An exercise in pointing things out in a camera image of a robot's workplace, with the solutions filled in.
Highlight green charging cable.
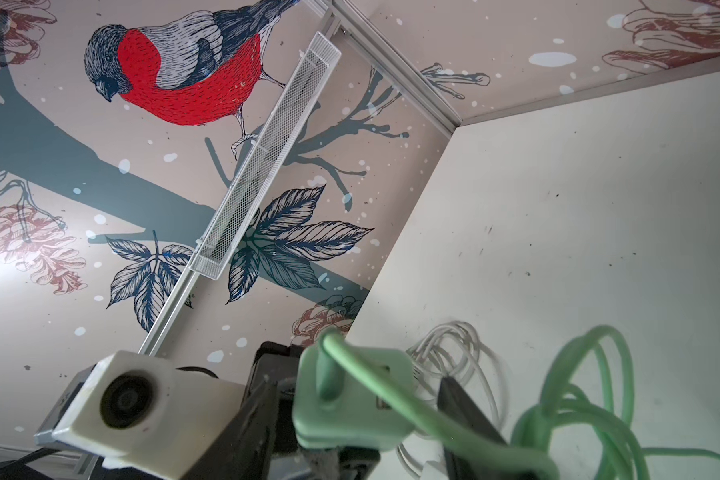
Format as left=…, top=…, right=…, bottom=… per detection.
left=317, top=325, right=720, bottom=480

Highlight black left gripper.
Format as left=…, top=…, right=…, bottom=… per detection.
left=246, top=342, right=380, bottom=480

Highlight grey power strip cord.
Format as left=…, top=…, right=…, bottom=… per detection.
left=395, top=320, right=505, bottom=478

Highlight white wire wall basket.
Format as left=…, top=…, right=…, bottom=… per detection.
left=188, top=32, right=341, bottom=280

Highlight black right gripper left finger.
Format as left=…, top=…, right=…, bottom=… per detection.
left=182, top=383, right=279, bottom=480

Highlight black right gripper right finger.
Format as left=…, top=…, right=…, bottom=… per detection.
left=436, top=377, right=537, bottom=480

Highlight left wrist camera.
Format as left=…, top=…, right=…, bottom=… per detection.
left=34, top=351, right=245, bottom=479

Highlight green plug adapter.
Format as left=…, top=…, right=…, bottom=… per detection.
left=292, top=327, right=414, bottom=451

